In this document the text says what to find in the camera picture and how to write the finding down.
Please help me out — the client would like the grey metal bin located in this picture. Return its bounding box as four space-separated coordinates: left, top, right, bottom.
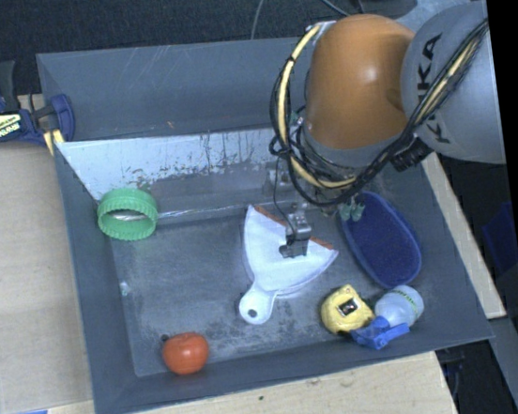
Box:
35 0 499 414

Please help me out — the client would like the yellow tape measure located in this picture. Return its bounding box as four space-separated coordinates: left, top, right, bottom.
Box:
316 281 378 339

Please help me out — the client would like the white scoop with orange edge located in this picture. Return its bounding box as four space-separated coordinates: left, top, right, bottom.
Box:
224 192 349 329

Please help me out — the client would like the green ribbed ring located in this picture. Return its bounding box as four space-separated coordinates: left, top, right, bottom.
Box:
92 182 162 247

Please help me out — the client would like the black cylinder on white bracket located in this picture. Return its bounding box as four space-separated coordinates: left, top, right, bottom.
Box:
387 133 437 175

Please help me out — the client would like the clear spray bottle blue trigger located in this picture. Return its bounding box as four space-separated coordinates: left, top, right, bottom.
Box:
344 282 432 355

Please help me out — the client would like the red toy tomato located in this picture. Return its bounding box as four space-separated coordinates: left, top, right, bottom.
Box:
158 329 214 379

